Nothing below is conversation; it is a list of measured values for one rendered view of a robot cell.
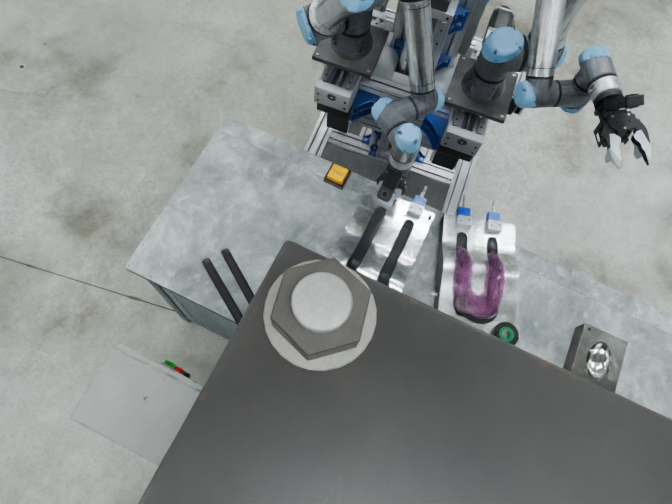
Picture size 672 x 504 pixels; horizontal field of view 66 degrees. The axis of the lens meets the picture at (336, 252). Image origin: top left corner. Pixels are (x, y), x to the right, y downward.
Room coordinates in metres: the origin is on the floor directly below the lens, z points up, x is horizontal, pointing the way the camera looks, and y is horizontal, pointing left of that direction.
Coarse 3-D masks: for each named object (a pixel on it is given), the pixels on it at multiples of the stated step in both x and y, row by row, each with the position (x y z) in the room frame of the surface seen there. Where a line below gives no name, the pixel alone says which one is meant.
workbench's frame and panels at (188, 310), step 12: (156, 288) 0.49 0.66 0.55; (168, 300) 0.49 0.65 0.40; (180, 300) 0.47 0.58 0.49; (180, 312) 0.48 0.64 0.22; (192, 312) 0.47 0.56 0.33; (204, 312) 0.44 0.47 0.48; (204, 324) 0.46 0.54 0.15; (216, 324) 0.44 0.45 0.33; (228, 324) 0.41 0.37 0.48; (228, 336) 0.43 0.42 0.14
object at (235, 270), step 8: (224, 248) 0.60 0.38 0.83; (224, 256) 0.57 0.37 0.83; (232, 256) 0.58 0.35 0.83; (232, 264) 0.54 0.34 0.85; (232, 272) 0.51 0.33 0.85; (240, 272) 0.52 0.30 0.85; (240, 280) 0.49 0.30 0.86; (240, 288) 0.46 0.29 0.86; (248, 288) 0.46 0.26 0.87; (248, 296) 0.43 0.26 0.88
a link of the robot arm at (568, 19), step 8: (568, 0) 1.29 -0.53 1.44; (576, 0) 1.29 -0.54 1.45; (584, 0) 1.29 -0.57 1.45; (568, 8) 1.29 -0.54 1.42; (576, 8) 1.29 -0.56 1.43; (568, 16) 1.29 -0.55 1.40; (576, 16) 1.30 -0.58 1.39; (568, 24) 1.29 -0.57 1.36; (528, 40) 1.31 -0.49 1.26; (560, 40) 1.30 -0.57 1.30; (528, 48) 1.29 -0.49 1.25; (560, 48) 1.28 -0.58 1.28; (560, 56) 1.29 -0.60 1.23; (560, 64) 1.29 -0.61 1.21
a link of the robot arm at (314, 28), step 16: (320, 0) 1.29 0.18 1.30; (336, 0) 1.15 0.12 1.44; (352, 0) 1.05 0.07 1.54; (368, 0) 1.04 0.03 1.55; (384, 0) 1.08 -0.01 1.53; (304, 16) 1.25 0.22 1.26; (320, 16) 1.21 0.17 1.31; (336, 16) 1.16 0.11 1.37; (304, 32) 1.24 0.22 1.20; (320, 32) 1.22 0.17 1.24; (336, 32) 1.28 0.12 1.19
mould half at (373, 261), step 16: (368, 192) 0.88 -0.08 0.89; (368, 208) 0.81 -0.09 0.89; (384, 208) 0.83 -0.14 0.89; (400, 208) 0.84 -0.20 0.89; (352, 224) 0.75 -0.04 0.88; (384, 224) 0.77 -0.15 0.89; (400, 224) 0.78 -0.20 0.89; (416, 224) 0.79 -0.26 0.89; (352, 240) 0.69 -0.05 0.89; (384, 240) 0.71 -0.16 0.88; (416, 240) 0.73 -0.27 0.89; (336, 256) 0.60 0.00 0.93; (368, 256) 0.63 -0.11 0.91; (384, 256) 0.65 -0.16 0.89; (400, 256) 0.66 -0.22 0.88; (368, 272) 0.57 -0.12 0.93; (400, 272) 0.59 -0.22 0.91; (400, 288) 0.53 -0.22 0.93
